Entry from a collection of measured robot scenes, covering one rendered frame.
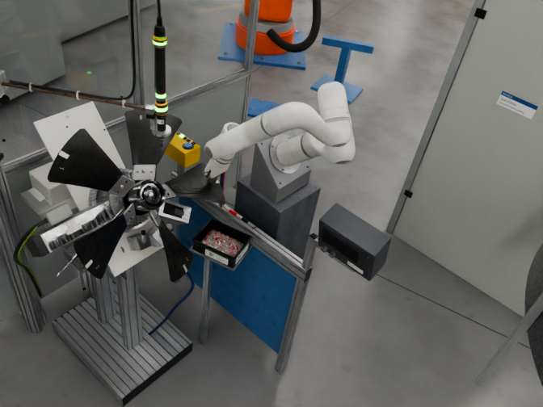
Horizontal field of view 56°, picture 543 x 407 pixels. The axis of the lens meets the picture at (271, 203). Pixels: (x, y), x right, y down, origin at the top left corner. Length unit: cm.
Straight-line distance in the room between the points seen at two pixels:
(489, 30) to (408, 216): 136
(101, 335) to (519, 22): 271
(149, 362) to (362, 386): 116
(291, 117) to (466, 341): 216
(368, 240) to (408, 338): 146
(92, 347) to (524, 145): 258
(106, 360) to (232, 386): 67
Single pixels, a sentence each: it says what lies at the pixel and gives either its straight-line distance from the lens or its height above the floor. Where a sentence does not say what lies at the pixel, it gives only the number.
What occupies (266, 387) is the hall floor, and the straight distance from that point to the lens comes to 292.
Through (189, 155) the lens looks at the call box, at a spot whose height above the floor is 105.
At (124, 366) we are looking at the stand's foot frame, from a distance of 288.
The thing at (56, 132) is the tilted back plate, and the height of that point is 131.
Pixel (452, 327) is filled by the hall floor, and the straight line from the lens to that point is 348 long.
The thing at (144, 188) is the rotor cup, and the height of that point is 124.
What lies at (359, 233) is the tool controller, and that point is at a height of 124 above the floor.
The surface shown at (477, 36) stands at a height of 153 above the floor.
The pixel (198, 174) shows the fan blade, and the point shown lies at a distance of 223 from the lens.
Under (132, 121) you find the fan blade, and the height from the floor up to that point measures 137.
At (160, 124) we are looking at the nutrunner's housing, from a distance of 191.
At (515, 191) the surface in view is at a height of 80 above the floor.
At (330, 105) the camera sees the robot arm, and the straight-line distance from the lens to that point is 177.
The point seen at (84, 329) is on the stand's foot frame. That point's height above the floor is 6.
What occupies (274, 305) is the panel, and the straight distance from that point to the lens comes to 263.
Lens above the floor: 255
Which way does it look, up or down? 41 degrees down
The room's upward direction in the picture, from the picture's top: 10 degrees clockwise
